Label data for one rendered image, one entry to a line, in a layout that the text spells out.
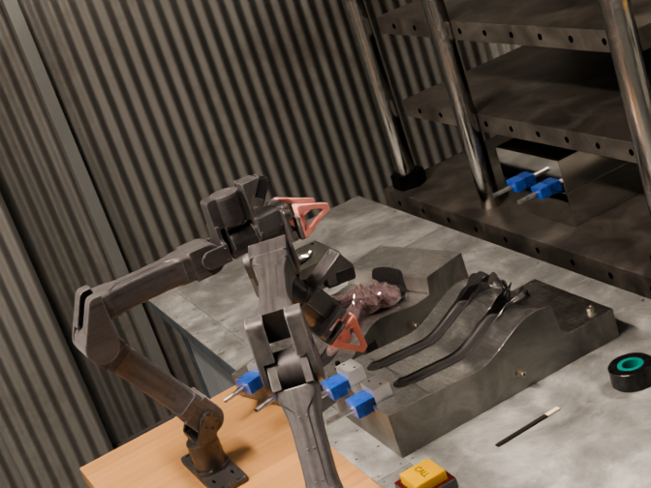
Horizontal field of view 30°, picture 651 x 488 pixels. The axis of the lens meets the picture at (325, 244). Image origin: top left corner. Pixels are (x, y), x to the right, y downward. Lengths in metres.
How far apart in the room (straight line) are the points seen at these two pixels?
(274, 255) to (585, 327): 0.66
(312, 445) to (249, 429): 0.66
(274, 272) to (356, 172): 2.46
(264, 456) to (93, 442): 1.79
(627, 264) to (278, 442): 0.86
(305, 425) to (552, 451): 0.47
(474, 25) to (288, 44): 1.34
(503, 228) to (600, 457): 1.13
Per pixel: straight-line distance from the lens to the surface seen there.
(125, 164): 4.06
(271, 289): 1.92
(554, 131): 2.88
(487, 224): 3.13
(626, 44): 2.45
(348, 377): 2.30
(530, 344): 2.28
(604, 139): 2.73
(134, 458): 2.58
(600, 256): 2.79
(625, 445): 2.08
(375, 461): 2.23
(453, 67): 3.11
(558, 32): 2.72
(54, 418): 4.05
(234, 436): 2.49
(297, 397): 1.85
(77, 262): 4.06
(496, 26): 2.92
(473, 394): 2.24
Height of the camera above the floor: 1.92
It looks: 20 degrees down
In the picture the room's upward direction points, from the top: 19 degrees counter-clockwise
